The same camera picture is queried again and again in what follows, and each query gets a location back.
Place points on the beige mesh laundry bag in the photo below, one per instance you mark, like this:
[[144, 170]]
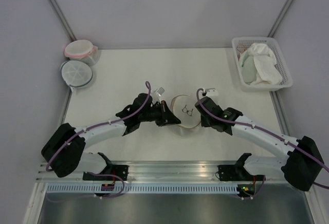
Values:
[[183, 107]]

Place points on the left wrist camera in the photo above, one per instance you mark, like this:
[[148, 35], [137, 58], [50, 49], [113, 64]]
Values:
[[158, 94]]

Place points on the right aluminium frame post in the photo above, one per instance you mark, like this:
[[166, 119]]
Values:
[[283, 12]]

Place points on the aluminium frame post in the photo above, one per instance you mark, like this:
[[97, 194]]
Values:
[[62, 19], [283, 12]]

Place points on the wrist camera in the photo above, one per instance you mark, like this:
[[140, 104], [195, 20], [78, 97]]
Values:
[[158, 94], [210, 92]]

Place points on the left aluminium frame post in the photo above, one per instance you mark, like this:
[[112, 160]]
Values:
[[62, 19]]

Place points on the white slotted cable duct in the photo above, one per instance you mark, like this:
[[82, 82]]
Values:
[[161, 188]]

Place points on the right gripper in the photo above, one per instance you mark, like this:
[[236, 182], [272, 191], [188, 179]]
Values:
[[204, 123]]

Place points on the blue trimmed mesh laundry bag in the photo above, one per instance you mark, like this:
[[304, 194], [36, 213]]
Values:
[[76, 74]]

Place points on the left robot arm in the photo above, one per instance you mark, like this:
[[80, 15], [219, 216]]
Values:
[[65, 150]]

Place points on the white cloth in basket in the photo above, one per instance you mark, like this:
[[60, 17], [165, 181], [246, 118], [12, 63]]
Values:
[[265, 62]]

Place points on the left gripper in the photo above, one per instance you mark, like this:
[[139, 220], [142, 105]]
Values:
[[166, 117]]

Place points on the pink trimmed mesh laundry bag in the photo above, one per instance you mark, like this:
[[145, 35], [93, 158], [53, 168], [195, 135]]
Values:
[[84, 51]]

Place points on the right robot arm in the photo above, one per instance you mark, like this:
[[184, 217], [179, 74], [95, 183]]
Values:
[[298, 161]]

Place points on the mint green cloth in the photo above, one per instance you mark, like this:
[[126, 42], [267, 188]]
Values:
[[248, 68]]

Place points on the aluminium mounting rail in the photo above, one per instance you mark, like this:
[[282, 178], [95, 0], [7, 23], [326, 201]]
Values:
[[156, 171]]

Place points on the white plastic basket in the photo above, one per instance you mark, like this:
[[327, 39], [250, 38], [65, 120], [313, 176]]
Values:
[[239, 43]]

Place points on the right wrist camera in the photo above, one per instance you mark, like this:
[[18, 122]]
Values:
[[210, 92]]

